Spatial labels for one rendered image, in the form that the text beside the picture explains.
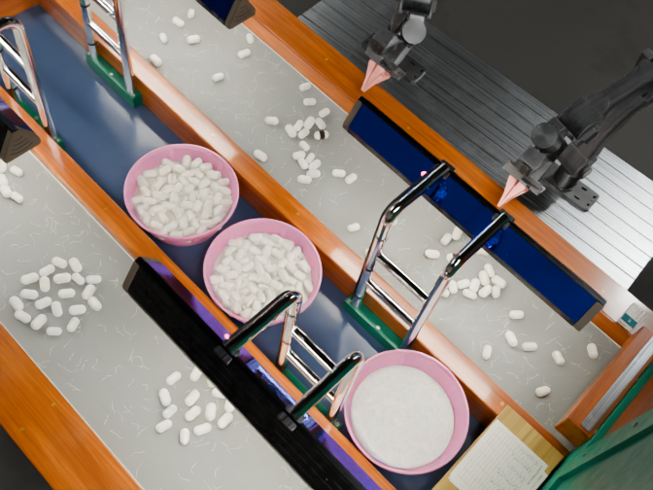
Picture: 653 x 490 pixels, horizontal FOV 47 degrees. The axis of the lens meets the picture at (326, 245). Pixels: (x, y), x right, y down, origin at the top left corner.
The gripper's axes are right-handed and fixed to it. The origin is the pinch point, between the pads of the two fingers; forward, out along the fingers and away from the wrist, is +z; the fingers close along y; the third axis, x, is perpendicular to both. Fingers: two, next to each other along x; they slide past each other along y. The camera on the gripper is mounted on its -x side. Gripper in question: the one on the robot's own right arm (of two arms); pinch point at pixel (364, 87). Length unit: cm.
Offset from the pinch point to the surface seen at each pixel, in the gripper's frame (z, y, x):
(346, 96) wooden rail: 5.1, -5.8, 7.9
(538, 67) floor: -46, -5, 151
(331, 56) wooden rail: -0.1, -18.0, 12.0
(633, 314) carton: 0, 83, 10
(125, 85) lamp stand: 38, -45, -17
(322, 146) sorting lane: 18.0, 0.7, 0.1
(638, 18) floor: -94, 7, 192
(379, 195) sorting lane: 17.7, 20.6, 0.5
